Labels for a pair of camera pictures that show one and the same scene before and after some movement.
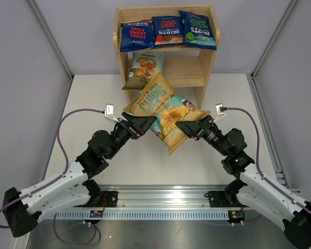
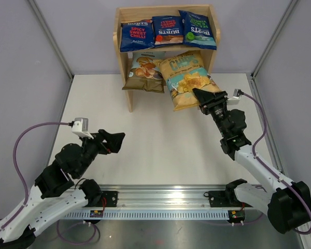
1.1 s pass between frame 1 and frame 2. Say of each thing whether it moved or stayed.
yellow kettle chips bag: moved
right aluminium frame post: stayed
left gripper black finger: moved
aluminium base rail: stayed
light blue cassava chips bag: stayed
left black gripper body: moved
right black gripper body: moved
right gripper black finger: moved
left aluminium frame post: stayed
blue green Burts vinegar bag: stayed
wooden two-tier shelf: stayed
